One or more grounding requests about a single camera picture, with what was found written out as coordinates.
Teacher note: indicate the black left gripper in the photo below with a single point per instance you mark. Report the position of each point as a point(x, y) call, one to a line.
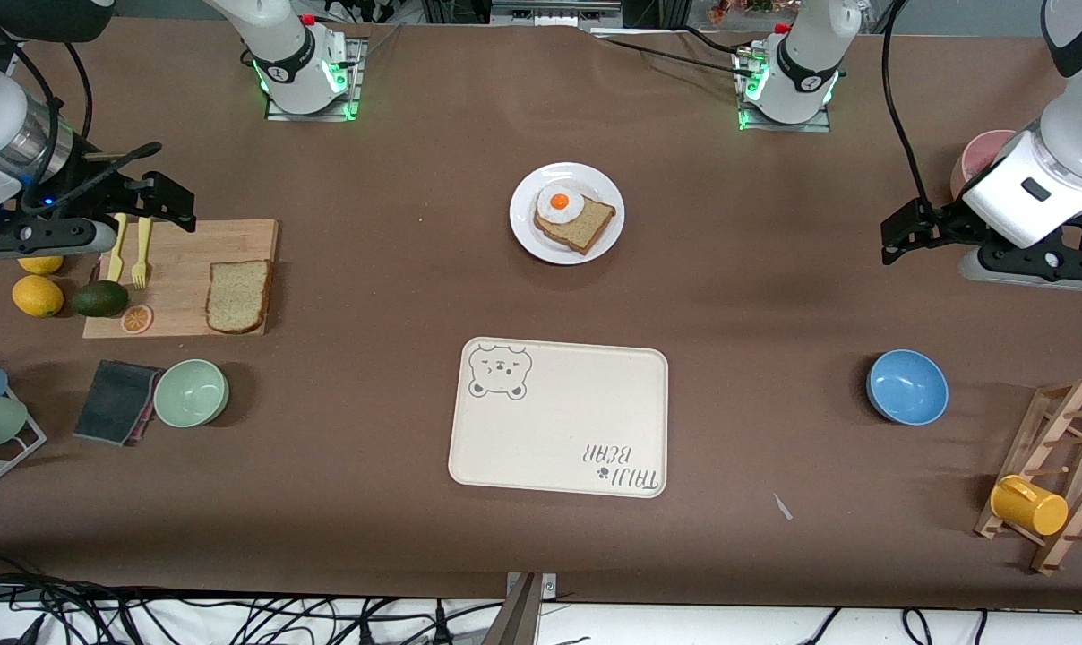
point(950, 220)

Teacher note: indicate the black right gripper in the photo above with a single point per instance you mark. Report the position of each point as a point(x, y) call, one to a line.
point(96, 193)

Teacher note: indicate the brown bread slice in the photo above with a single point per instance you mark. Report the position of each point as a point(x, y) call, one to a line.
point(586, 228)
point(236, 300)

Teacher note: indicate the white round plate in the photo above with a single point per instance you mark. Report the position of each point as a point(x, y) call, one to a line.
point(528, 237)

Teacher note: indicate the toy fried egg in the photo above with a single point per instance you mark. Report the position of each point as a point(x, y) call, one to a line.
point(559, 202)

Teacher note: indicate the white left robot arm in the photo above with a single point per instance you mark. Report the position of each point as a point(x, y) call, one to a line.
point(1069, 134)

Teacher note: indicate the wooden cutting board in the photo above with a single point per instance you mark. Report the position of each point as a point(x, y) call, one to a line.
point(183, 251)

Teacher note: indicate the yellow plastic fork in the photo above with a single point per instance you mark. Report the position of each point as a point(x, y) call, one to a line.
point(141, 260)

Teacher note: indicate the yellow plastic knife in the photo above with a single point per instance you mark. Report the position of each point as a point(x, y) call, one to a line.
point(118, 237)

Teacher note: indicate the pink bowl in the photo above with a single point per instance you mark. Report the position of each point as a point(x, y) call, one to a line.
point(975, 157)

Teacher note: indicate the orange fruit slice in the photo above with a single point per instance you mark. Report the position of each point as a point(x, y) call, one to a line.
point(136, 319)

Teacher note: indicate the dark green avocado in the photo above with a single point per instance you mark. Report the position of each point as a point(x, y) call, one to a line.
point(99, 299)

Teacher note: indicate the yellow lemon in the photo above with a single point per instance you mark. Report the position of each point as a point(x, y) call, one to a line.
point(38, 296)
point(39, 265)

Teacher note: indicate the blue bowl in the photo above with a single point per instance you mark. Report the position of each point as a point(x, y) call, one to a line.
point(908, 387)

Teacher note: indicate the pale green bowl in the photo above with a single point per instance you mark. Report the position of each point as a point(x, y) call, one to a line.
point(192, 394)

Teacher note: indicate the dark grey sponge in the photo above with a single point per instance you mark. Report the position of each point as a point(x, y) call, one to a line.
point(111, 399)

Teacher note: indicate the small grey paper scrap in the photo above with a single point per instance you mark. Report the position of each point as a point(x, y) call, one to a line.
point(782, 507)

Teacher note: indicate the yellow plastic mug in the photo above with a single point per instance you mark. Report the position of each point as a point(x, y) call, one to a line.
point(1034, 511)

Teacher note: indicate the wooden peg drying rack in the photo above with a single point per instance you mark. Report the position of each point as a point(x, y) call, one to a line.
point(1049, 551)

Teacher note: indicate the cream bear print tray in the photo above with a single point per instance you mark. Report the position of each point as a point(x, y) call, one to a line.
point(559, 421)

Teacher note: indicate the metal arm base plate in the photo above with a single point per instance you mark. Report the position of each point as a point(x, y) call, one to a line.
point(810, 127)
point(358, 81)

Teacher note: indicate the silver aluminium frame piece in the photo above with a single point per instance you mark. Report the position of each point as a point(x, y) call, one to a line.
point(550, 13)

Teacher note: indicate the silver metal bracket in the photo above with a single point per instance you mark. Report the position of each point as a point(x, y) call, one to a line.
point(548, 587)

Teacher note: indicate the grey metal camera pole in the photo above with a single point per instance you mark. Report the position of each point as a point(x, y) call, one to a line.
point(523, 623)

